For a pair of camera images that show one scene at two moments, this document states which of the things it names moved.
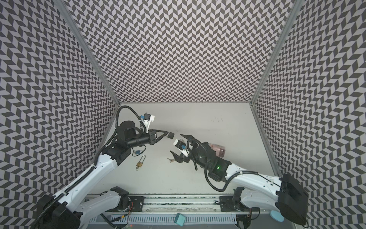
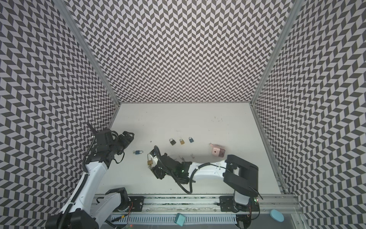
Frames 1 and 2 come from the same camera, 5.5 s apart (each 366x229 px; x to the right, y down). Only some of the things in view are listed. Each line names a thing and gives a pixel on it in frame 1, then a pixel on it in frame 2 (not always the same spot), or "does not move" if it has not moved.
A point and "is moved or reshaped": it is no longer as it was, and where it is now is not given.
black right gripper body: (187, 149) to (160, 164)
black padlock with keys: (170, 135) is moved or reshaped
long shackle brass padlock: (140, 164) to (149, 162)
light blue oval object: (277, 215) does not move
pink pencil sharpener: (219, 150) does not move
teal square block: (179, 219) does not move
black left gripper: (152, 136) to (126, 142)
